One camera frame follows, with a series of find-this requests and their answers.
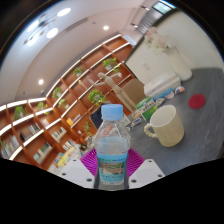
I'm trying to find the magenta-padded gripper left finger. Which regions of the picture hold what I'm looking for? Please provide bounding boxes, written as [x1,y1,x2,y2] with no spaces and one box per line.
[58,148,100,190]

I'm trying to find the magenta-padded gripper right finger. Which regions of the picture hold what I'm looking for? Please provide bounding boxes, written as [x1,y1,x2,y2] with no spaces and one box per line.
[126,148,166,190]

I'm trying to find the clear water bottle blue cap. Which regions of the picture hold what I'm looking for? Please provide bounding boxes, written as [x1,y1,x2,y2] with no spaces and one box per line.
[92,103,132,191]

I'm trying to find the stack of colourful books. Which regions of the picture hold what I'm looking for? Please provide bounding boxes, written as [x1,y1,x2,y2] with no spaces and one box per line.
[48,146,83,174]

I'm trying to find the wooden shelf unit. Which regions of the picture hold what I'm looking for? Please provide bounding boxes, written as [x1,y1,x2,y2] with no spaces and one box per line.
[0,33,138,172]

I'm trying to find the cream ceramic mug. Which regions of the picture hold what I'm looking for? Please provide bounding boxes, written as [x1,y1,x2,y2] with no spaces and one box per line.
[143,104,186,148]

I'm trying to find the dark chair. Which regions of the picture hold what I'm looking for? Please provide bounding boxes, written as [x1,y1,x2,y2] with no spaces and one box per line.
[89,103,105,130]

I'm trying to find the green and white box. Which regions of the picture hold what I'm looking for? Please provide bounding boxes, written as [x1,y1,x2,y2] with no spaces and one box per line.
[135,96,159,121]

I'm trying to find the flat round red coaster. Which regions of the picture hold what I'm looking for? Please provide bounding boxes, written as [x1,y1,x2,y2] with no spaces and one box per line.
[188,93,207,110]

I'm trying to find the stack of white books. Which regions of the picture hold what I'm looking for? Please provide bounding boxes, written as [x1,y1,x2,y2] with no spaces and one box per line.
[143,73,182,99]

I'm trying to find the white vase with flowers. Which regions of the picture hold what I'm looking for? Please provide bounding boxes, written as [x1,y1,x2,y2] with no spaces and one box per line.
[143,26,194,82]

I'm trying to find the ceiling lights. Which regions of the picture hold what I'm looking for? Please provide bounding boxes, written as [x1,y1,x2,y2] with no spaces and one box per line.
[23,7,111,86]

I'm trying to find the white curtain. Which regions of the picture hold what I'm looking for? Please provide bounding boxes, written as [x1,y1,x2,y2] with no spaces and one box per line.
[138,8,162,34]

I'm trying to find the window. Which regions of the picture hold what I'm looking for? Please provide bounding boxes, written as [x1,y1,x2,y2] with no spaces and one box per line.
[151,1,177,14]

